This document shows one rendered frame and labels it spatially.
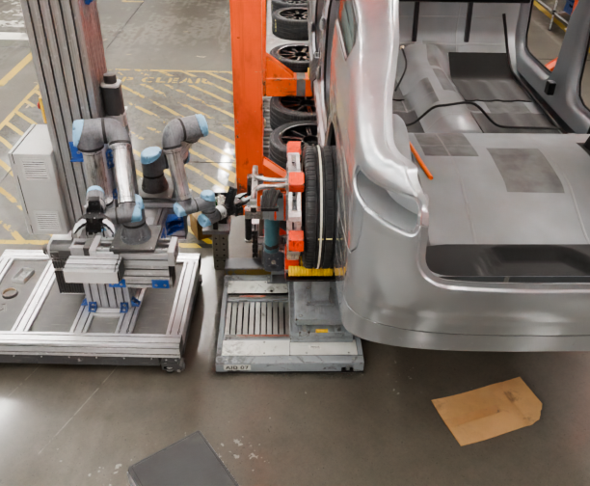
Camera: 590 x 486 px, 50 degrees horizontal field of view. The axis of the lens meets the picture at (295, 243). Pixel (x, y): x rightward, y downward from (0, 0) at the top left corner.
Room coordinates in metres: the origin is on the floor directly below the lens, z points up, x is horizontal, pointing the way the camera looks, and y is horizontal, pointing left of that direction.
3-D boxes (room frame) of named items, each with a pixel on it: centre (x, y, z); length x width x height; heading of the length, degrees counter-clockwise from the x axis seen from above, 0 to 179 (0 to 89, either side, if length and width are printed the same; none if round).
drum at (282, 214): (2.86, 0.09, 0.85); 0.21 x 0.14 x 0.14; 92
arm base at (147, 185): (3.09, 0.81, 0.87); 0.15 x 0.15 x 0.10
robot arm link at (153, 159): (3.10, 0.80, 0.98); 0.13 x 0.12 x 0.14; 123
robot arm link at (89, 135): (2.57, 0.93, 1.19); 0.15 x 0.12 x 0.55; 105
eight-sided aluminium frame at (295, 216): (2.86, 0.01, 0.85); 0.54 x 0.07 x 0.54; 2
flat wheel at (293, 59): (6.47, -0.01, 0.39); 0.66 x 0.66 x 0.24
